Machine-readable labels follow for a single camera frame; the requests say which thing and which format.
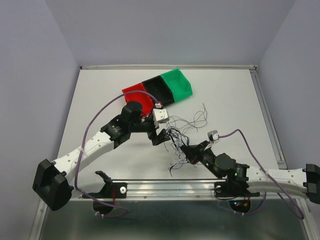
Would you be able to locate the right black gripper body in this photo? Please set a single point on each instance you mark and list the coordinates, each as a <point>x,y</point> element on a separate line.
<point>204,155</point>

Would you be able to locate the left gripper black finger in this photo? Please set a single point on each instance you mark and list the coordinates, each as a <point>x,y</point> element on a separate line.
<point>157,140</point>
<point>163,136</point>

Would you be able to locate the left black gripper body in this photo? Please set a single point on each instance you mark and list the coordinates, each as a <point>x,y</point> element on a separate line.
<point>146,126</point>

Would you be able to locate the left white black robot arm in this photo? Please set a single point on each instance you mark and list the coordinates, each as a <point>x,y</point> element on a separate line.
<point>55,180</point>

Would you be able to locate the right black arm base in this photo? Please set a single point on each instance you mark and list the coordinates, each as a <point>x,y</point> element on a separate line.
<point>238,196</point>

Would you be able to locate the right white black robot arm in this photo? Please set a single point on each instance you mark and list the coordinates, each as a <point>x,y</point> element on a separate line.
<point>241,180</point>

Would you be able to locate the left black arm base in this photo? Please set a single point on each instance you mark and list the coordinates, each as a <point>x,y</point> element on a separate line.
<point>104,201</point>

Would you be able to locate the red plastic bin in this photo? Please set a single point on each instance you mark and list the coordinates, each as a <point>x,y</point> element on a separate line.
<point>145,100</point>

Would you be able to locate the black plastic bin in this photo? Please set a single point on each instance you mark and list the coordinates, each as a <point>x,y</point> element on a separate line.
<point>157,87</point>

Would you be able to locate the green plastic bin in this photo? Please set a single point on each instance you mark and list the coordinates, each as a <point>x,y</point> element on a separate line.
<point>178,84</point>

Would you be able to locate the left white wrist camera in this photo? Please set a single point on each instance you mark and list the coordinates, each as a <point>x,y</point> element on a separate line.
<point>160,114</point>

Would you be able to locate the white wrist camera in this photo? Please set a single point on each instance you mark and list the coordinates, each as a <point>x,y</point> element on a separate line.
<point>160,114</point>
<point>213,137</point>

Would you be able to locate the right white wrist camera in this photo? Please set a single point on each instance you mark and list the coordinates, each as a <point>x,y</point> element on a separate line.
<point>213,137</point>

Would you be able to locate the front aluminium rail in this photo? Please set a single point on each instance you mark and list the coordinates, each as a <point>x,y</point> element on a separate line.
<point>206,189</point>

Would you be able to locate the aluminium rail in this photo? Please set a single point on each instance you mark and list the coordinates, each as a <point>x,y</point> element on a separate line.
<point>271,130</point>
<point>206,189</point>
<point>166,66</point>

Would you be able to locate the back aluminium rail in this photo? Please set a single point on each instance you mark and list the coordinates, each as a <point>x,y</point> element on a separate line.
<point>166,66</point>

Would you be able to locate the right side aluminium rail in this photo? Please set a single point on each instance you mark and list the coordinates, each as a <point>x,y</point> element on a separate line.
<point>271,130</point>

